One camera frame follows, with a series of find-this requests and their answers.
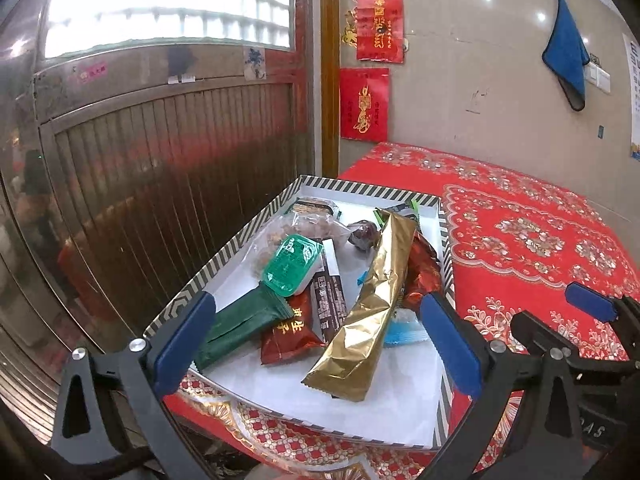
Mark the gold foil snack packet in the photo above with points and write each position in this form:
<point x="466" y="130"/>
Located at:
<point x="347" y="366"/>

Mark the red floral tablecloth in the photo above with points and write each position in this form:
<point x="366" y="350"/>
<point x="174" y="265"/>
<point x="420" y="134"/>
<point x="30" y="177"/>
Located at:
<point x="516" y="243"/>

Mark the small green jelly cup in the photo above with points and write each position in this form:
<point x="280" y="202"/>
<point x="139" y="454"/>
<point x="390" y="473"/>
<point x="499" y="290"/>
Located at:
<point x="292" y="266"/>

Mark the dark green snack packet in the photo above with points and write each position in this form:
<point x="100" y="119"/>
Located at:
<point x="239" y="322"/>

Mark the red foil snack packet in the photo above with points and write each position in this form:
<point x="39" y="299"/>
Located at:
<point x="423" y="273"/>

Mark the red paper bag upper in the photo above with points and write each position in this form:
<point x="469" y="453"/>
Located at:
<point x="378" y="32"/>

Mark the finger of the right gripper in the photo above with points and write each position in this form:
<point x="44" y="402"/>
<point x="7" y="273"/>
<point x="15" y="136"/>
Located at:
<point x="622" y="314"/>
<point x="539" y="338"/>

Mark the small red brown snack packet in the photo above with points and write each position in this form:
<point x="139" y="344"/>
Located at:
<point x="293" y="338"/>

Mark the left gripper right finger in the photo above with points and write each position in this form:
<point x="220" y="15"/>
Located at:
<point x="544" y="440"/>

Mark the red paper bag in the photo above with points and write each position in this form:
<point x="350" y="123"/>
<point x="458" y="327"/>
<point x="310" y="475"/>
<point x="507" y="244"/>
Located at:
<point x="378" y="32"/>
<point x="364" y="98"/>

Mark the red paper bag lower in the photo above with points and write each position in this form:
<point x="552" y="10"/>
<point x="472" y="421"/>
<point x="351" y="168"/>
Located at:
<point x="364" y="98"/>

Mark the clear packet of round biscuits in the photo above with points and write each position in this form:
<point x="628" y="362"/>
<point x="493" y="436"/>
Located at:
<point x="315" y="205"/>

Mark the dark brown chocolate bar wrapper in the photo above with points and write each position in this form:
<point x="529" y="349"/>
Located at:
<point x="327" y="293"/>

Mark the eye chart poster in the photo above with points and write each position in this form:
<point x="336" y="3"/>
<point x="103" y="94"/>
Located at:
<point x="632" y="54"/>

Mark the green black snack packet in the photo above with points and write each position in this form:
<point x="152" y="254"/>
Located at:
<point x="408" y="209"/>

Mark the wooden door frame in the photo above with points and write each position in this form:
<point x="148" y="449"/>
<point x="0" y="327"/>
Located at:
<point x="330" y="79"/>

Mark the dark candy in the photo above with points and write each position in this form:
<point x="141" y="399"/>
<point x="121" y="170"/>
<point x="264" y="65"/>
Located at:
<point x="363" y="234"/>

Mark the light blue sachima packet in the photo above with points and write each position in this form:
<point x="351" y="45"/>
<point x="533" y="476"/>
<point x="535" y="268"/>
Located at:
<point x="404" y="326"/>

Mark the glass block window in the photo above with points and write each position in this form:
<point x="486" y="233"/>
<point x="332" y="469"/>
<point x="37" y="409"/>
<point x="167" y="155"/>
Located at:
<point x="76" y="26"/>

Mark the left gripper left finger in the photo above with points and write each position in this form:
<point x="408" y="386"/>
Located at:
<point x="111" y="419"/>

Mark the blue hanging cloth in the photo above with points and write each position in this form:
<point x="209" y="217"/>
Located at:
<point x="566" y="56"/>

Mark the white wall switch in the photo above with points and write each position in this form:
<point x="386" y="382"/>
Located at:
<point x="597" y="76"/>

